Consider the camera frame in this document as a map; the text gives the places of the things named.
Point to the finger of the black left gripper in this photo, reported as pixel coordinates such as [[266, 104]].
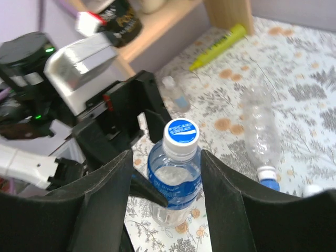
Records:
[[142, 188]]

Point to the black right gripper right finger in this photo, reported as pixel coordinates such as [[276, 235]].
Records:
[[244, 215]]

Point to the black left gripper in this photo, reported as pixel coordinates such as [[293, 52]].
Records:
[[34, 104]]

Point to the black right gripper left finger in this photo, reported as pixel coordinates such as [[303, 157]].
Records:
[[85, 215]]

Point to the white blue bottle cap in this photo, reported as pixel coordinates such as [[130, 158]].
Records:
[[181, 136]]

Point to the Pocari Sweat blue label bottle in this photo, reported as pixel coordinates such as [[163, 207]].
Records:
[[178, 177]]

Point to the blue label crushed bottle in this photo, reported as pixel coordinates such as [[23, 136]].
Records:
[[267, 177]]

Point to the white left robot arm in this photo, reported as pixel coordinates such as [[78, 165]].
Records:
[[51, 172]]

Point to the small clear dropper bottle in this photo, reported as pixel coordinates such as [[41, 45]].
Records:
[[176, 93]]

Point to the clear crumpled long bottle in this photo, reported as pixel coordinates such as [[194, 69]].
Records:
[[261, 136]]

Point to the wooden shelf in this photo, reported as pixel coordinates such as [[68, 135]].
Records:
[[176, 25]]

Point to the green white snack bag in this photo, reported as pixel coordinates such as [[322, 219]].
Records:
[[121, 23]]

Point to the floral patterned table mat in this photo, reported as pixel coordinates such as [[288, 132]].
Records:
[[297, 65]]

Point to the yellow marker tube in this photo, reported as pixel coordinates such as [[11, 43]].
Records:
[[235, 34]]

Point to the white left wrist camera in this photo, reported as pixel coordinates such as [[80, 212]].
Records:
[[81, 70]]

